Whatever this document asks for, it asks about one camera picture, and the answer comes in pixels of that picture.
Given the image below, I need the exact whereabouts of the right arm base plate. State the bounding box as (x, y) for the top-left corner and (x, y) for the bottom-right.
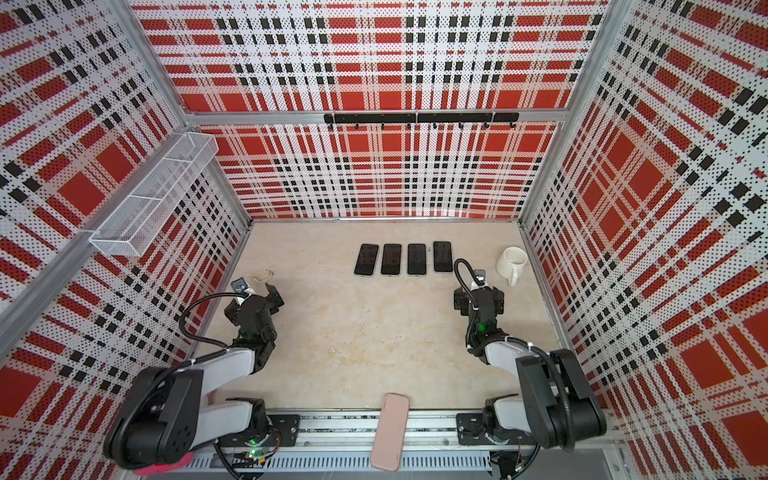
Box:
(456, 413), (536, 446)

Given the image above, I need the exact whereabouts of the white wire mesh basket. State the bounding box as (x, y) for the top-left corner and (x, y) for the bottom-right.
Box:
(89, 132), (218, 257)

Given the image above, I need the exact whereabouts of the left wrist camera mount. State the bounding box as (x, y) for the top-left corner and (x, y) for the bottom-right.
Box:
(231, 277), (255, 300)

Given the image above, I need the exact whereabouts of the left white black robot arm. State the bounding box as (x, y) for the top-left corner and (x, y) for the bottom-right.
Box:
(103, 279), (298, 473)

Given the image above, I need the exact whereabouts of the black phone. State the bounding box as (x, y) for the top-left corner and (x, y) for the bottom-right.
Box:
(407, 243), (427, 276)
(354, 243), (379, 277)
(433, 241), (453, 273)
(381, 243), (402, 276)

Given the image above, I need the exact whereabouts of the pink phone case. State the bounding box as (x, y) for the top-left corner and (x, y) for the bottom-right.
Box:
(370, 393), (410, 472)

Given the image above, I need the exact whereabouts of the white ceramic mug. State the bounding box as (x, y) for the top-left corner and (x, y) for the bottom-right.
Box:
(496, 246), (528, 287)

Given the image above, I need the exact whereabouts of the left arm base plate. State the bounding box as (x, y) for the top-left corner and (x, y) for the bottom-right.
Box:
(219, 414), (301, 449)

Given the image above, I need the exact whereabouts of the aluminium front rail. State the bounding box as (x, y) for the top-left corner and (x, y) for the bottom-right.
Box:
(134, 409), (625, 475)

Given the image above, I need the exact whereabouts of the pink plush toy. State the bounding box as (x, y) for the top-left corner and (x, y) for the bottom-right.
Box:
(133, 452), (195, 477)

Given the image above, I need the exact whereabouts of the black hook rail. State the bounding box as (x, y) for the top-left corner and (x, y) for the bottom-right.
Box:
(323, 112), (520, 127)

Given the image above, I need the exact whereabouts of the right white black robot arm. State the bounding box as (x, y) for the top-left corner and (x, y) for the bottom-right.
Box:
(453, 258), (608, 451)

